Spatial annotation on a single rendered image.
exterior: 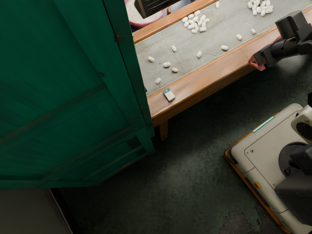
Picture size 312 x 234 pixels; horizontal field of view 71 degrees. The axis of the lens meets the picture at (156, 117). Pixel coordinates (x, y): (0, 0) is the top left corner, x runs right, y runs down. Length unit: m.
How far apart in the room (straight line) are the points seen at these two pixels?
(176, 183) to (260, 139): 0.68
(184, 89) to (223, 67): 0.23
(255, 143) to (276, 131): 0.17
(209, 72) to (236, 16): 0.39
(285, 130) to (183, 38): 0.93
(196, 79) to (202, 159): 0.84
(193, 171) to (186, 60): 0.91
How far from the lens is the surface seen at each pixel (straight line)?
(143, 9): 0.92
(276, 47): 0.85
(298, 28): 0.78
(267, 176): 1.60
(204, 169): 1.77
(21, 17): 0.35
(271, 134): 1.66
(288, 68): 2.26
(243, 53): 1.23
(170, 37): 1.26
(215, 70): 1.15
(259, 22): 1.41
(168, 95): 1.04
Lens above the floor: 1.75
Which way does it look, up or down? 73 degrees down
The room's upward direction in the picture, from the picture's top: 9 degrees counter-clockwise
